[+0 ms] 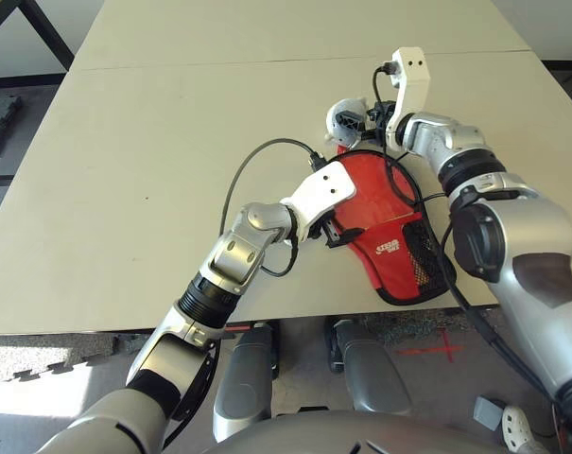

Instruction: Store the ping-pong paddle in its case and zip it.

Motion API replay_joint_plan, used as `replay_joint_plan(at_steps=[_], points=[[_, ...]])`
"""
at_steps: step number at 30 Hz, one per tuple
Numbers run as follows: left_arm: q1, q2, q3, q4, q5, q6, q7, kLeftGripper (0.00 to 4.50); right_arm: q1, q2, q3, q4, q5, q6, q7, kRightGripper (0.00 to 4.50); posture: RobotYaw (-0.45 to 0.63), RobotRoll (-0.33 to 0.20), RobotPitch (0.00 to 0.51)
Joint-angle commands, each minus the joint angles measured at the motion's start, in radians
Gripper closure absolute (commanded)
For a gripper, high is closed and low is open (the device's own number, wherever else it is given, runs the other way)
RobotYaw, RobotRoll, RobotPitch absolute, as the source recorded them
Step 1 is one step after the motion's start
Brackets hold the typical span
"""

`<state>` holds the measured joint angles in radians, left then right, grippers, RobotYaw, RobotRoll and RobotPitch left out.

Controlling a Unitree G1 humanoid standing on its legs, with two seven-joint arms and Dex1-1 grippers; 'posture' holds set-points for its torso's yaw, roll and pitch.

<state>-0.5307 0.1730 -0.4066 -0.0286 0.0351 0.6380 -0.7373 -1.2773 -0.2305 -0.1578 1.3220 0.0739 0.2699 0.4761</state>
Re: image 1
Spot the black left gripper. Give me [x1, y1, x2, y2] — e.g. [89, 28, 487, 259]
[310, 215, 365, 249]

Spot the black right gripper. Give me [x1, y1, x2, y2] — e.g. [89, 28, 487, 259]
[335, 98, 395, 141]

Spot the red and black paddle case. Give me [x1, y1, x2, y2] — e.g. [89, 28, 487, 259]
[330, 147, 459, 306]

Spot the dark speckled rug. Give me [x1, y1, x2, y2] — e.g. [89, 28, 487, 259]
[360, 309, 457, 346]

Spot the grey robot right leg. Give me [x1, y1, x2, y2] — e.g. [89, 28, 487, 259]
[325, 319, 413, 417]

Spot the grey robot leg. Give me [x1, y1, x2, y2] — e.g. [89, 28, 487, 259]
[325, 319, 413, 417]
[213, 323, 282, 444]

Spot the red floor tape cross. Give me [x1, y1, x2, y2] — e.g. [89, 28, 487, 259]
[397, 328, 464, 363]

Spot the grey robot left leg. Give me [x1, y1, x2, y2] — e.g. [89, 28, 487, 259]
[213, 323, 282, 444]

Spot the grey robot torso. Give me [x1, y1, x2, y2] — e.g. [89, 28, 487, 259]
[214, 410, 509, 454]

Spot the small grey box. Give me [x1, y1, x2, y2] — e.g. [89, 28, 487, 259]
[474, 395, 507, 431]

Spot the white perforated shoe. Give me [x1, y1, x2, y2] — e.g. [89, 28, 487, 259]
[500, 405, 542, 454]

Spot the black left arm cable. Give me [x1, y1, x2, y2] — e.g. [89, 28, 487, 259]
[162, 137, 327, 450]

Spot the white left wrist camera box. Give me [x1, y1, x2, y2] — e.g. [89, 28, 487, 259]
[279, 160, 357, 240]

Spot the black metal table frame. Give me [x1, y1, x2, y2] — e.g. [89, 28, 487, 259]
[0, 0, 77, 72]

